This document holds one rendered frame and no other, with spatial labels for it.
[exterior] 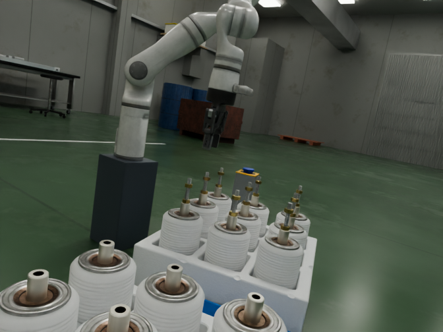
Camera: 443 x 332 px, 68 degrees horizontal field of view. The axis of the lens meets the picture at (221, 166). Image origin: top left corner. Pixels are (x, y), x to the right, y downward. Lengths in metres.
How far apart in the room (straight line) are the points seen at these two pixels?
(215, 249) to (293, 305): 0.19
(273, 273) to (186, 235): 0.21
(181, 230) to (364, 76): 11.08
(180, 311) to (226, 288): 0.27
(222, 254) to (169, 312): 0.29
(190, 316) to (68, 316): 0.15
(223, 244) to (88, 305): 0.31
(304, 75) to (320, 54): 0.84
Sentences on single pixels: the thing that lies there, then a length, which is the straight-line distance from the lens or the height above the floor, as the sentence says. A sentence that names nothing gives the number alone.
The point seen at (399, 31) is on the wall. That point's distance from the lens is 11.82.
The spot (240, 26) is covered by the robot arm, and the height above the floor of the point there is 0.71.
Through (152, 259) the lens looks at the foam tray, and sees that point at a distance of 0.77.
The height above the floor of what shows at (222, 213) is 0.21.
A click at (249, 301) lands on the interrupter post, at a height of 0.28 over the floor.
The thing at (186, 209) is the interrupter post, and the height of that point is 0.27.
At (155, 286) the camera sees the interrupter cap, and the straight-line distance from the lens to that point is 0.49.
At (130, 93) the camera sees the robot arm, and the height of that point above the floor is 0.51.
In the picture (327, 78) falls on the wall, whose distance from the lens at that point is 11.95.
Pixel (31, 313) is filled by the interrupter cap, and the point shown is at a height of 0.25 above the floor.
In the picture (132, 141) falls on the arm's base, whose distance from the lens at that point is 1.09.
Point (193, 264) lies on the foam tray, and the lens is 0.72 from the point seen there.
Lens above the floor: 0.50
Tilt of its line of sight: 9 degrees down
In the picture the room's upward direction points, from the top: 10 degrees clockwise
